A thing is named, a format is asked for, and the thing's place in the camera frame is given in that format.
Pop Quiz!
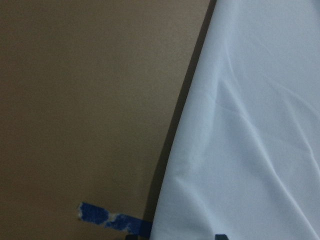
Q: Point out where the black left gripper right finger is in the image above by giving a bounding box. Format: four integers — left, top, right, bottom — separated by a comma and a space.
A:
214, 234, 229, 240

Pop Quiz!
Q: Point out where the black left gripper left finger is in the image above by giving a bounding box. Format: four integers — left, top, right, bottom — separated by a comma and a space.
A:
125, 234, 138, 240

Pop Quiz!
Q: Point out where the light blue t-shirt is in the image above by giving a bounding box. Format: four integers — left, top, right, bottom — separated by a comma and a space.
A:
150, 0, 320, 240

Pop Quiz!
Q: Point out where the brown paper table cover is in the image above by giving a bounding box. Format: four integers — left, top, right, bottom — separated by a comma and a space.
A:
0, 0, 215, 240

